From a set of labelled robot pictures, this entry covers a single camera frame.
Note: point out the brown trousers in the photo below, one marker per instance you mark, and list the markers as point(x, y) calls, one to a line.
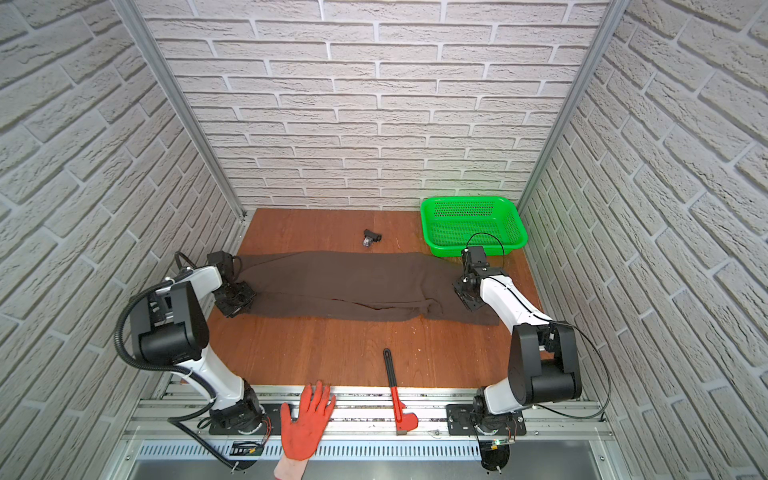
point(358, 286)

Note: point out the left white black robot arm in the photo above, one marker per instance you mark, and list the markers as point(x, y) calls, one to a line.
point(169, 330)

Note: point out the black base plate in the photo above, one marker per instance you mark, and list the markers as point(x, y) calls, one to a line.
point(243, 420)
point(469, 420)

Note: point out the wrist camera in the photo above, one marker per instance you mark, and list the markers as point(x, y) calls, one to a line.
point(474, 261)
point(224, 262)

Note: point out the green plastic basket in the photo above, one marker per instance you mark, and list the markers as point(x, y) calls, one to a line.
point(451, 224)

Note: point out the red work glove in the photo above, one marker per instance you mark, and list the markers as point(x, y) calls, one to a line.
point(300, 436)

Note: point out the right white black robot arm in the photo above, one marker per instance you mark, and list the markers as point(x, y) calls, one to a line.
point(543, 364)

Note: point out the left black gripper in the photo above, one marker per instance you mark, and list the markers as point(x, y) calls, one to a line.
point(235, 294)

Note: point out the aluminium mounting rail frame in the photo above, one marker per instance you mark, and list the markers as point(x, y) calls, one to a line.
point(566, 441)

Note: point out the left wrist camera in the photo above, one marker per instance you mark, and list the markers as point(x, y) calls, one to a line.
point(224, 262)

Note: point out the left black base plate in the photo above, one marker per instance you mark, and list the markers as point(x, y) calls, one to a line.
point(243, 420)

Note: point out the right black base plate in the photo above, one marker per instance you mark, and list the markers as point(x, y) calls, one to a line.
point(469, 420)

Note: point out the small black clamp part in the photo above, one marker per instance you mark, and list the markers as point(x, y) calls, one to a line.
point(370, 237)

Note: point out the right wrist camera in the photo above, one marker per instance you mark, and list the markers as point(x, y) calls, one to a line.
point(474, 261)

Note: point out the red black pipe wrench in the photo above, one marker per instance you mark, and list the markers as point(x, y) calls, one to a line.
point(405, 422)

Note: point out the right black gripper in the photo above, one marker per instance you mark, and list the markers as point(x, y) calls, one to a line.
point(461, 285)

